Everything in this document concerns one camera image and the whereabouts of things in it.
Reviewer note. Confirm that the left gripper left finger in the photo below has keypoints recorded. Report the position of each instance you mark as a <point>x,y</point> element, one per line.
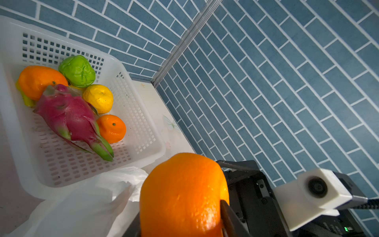
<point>134,229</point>

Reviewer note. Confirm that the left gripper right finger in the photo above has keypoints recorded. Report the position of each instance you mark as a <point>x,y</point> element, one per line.
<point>233,227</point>

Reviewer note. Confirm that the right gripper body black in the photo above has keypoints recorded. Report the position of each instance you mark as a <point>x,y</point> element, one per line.
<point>253,200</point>

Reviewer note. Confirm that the white plastic bag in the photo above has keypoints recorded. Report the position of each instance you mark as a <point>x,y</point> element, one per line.
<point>102,206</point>

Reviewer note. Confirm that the large orange fruit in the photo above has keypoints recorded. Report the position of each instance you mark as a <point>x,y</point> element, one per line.
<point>181,198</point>

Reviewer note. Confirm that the pink dragon fruit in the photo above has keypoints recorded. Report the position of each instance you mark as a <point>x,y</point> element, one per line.
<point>73,119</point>

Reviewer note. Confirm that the yellow lemon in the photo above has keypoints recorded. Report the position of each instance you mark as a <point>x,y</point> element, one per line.
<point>100,97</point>

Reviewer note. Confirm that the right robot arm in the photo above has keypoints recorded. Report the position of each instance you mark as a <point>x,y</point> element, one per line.
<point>343,225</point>

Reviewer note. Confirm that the white plastic basket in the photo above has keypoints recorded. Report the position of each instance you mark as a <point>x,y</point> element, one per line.
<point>46,164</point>

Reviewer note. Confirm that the yellow banana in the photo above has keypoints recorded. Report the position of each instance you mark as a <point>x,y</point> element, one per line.
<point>27,101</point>

